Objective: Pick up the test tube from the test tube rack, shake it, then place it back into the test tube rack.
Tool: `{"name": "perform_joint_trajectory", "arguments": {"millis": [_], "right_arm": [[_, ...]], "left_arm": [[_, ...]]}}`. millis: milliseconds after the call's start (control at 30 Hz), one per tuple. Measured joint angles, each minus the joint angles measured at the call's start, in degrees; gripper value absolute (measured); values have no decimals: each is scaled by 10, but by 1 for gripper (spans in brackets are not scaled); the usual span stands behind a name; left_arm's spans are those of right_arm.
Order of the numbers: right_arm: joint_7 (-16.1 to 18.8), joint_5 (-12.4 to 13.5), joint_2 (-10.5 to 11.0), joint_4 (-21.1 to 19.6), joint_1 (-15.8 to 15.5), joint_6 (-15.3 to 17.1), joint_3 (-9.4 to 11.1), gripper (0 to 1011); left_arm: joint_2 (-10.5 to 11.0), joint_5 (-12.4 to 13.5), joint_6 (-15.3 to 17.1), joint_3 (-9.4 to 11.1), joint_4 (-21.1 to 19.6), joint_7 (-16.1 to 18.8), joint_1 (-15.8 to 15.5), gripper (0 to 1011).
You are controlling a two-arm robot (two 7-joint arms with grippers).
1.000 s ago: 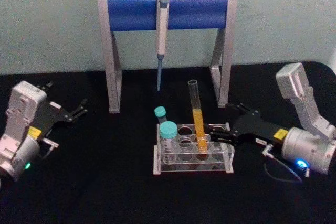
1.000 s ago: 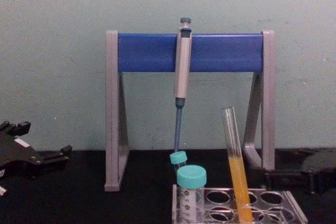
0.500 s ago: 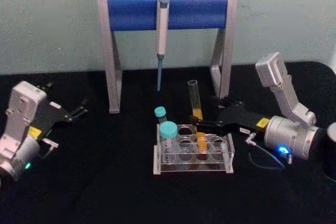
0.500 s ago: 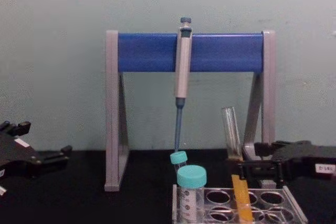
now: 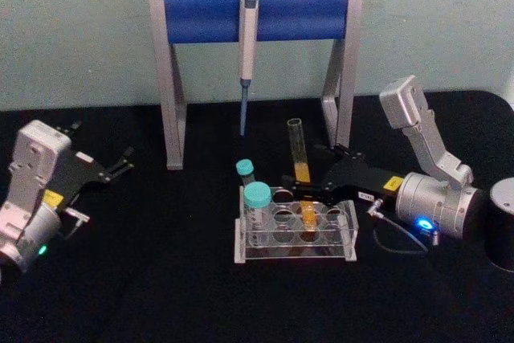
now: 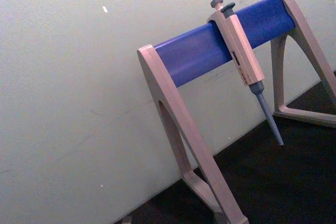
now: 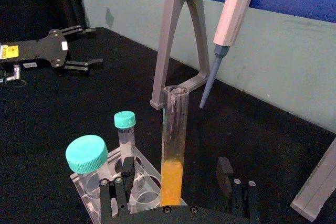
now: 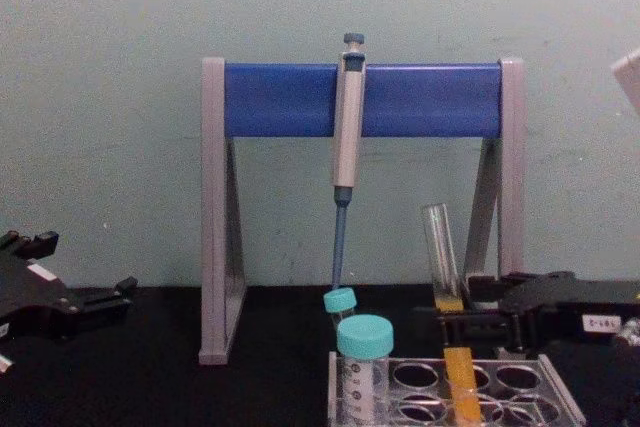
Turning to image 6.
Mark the black table cloth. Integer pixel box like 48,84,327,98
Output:
113,70,336,224

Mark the beige pipette with grey tip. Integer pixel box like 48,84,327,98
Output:
206,0,285,147

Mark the beige pipette stand blue bar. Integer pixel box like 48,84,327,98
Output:
136,0,336,224

